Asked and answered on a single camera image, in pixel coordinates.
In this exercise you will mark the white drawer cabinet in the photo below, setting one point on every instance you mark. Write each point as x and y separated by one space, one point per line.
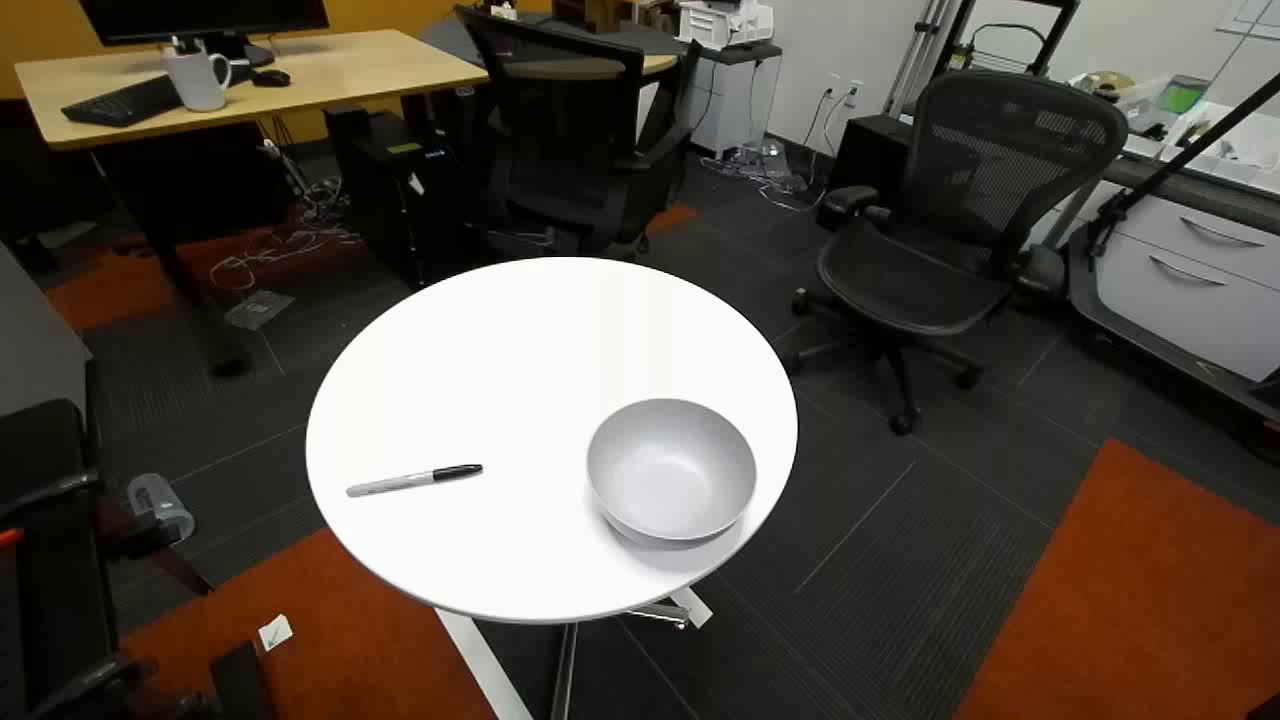
1198 281

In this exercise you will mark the white bowl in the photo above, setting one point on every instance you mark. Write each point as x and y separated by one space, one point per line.
668 470

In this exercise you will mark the small white paper tag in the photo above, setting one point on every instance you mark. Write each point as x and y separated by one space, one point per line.
275 635

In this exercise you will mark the black computer mouse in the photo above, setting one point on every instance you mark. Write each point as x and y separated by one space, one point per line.
268 78

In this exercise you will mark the white mug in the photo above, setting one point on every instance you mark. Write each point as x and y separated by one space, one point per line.
201 78

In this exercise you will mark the black keyboard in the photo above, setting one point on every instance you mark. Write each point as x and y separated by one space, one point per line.
124 104

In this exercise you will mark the black mesh office chair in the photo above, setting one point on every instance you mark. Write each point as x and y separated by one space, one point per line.
990 159

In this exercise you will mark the round white table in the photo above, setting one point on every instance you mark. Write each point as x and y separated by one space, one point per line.
519 364

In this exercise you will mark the black and grey marker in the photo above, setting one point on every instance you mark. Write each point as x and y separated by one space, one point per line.
413 481

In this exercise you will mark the black computer monitor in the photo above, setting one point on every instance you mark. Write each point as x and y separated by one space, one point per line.
143 22

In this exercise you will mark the black office chair at desk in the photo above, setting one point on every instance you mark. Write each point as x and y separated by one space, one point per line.
585 138

